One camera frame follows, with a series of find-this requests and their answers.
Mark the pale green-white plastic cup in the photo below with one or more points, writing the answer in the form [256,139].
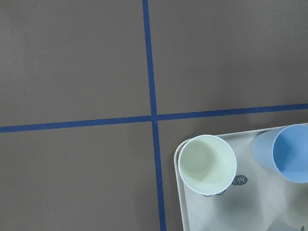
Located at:
[207,165]

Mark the light blue plastic cup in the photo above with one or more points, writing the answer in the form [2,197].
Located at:
[284,151]

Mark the cream plastic tray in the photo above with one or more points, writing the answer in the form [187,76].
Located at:
[257,200]

